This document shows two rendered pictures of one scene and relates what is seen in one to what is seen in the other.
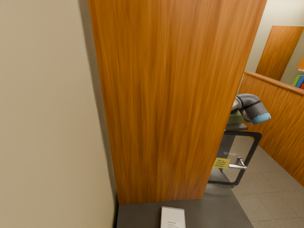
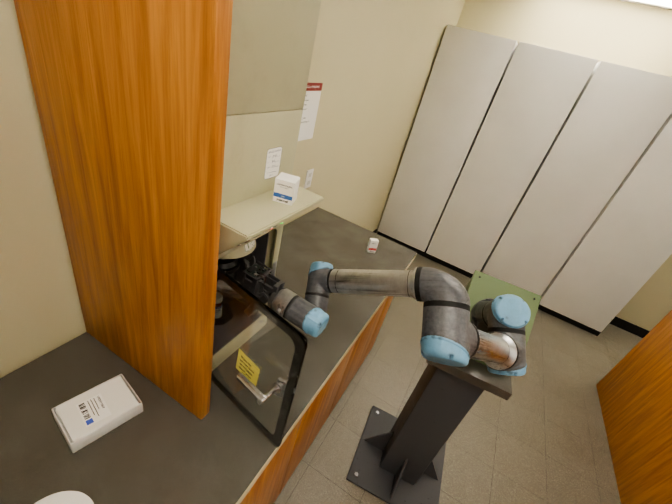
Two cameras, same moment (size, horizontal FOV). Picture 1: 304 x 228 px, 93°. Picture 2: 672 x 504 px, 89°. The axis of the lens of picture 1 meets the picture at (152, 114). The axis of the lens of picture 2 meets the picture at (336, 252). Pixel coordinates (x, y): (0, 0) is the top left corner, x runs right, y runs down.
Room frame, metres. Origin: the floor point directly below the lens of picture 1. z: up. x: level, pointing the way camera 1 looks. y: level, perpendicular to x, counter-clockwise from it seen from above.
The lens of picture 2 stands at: (0.16, -0.75, 1.88)
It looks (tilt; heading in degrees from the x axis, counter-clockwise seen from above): 31 degrees down; 26
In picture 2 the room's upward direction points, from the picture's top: 15 degrees clockwise
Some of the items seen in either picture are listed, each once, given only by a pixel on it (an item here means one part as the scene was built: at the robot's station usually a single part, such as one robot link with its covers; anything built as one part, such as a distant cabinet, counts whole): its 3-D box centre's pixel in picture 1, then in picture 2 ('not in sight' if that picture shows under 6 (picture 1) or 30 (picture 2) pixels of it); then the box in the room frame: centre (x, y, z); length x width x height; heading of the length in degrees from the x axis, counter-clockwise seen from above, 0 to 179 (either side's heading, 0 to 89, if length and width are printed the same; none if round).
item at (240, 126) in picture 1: (225, 121); (469, 350); (1.43, -0.85, 0.92); 0.32 x 0.32 x 0.04; 12
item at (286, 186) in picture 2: not in sight; (286, 188); (0.80, -0.25, 1.54); 0.05 x 0.05 x 0.06; 24
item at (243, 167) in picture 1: (236, 164); (257, 384); (0.55, -0.46, 1.20); 0.10 x 0.05 x 0.03; 86
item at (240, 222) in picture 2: not in sight; (270, 222); (0.75, -0.26, 1.46); 0.32 x 0.11 x 0.10; 6
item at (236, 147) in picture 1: (220, 160); (246, 360); (0.58, -0.38, 1.19); 0.30 x 0.01 x 0.40; 86
